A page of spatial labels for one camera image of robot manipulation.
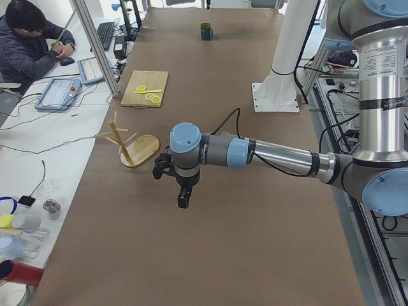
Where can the aluminium frame post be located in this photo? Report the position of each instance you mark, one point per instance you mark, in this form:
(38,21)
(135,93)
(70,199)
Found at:
(91,33)

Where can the dark blue ribbed mug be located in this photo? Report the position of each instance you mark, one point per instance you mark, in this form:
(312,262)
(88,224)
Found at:
(206,31)

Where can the seated person dark jacket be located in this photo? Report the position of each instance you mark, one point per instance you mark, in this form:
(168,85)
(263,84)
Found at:
(31,45)

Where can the black computer mouse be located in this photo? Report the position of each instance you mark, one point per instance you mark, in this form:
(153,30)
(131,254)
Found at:
(66,61)

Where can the small black square device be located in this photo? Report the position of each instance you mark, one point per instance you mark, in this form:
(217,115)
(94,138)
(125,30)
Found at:
(26,200)

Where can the steel cylinder canister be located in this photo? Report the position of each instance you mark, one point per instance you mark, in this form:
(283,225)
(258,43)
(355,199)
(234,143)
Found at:
(52,208)

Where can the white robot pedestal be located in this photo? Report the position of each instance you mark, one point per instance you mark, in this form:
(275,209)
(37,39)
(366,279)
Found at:
(277,92)

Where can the light blue cup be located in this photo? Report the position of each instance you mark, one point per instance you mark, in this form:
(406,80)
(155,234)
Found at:
(12,247)

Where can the bamboo cutting board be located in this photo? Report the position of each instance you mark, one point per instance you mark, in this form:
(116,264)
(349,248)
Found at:
(153,80)

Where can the black keyboard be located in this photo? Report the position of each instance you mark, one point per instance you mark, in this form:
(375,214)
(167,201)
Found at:
(105,33)

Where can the blue teach pendant tablet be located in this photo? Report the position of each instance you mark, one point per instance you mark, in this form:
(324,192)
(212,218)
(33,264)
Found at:
(59,94)
(89,71)

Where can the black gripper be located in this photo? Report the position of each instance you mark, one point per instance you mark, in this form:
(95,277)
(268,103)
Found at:
(185,182)

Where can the grey cup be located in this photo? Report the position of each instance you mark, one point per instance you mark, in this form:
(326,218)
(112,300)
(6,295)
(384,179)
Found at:
(27,223)

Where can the yellow plastic knife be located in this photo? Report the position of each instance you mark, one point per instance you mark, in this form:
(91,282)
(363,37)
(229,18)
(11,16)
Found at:
(148,91)

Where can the black power adapter box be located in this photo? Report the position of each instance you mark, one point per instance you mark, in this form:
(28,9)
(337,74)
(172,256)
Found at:
(120,47)

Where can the wooden mug rack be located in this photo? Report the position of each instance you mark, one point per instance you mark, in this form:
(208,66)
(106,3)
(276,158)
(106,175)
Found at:
(133,152)

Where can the red cylinder container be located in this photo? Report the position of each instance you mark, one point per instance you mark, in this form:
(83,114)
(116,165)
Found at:
(20,273)

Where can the yellow cup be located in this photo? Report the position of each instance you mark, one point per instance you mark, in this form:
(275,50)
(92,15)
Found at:
(6,221)

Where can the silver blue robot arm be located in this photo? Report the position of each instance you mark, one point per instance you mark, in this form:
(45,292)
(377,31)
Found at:
(376,174)

